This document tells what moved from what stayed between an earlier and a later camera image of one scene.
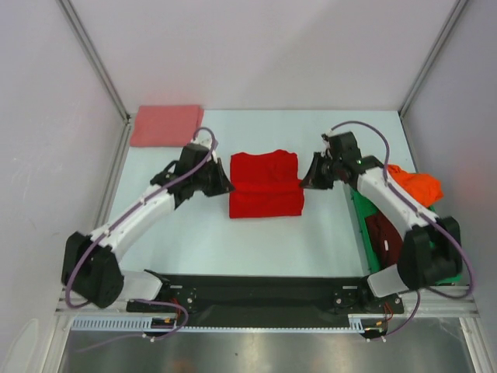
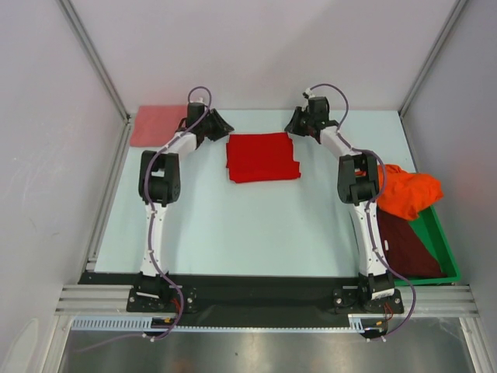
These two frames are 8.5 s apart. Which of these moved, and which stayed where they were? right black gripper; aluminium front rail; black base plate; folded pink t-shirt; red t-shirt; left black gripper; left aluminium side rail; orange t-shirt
Moved: right black gripper; left black gripper; red t-shirt
Stayed: black base plate; orange t-shirt; aluminium front rail; folded pink t-shirt; left aluminium side rail
